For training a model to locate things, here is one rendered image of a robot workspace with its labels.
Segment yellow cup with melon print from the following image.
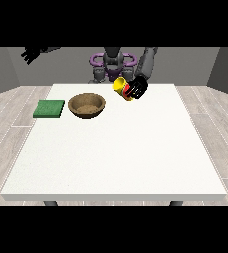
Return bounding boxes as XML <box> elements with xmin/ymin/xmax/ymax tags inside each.
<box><xmin>112</xmin><ymin>76</ymin><xmax>136</xmax><ymax>102</ymax></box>

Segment green square pad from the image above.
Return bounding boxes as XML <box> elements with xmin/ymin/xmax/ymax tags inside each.
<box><xmin>32</xmin><ymin>99</ymin><xmax>66</xmax><ymax>119</ymax></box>

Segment grey robot trunk purple rings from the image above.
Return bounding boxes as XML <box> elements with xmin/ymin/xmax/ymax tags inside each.
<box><xmin>87</xmin><ymin>47</ymin><xmax>139</xmax><ymax>85</ymax></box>

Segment brown wooden bowl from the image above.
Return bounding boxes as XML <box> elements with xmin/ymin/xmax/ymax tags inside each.
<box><xmin>67</xmin><ymin>92</ymin><xmax>107</xmax><ymax>120</ymax></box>

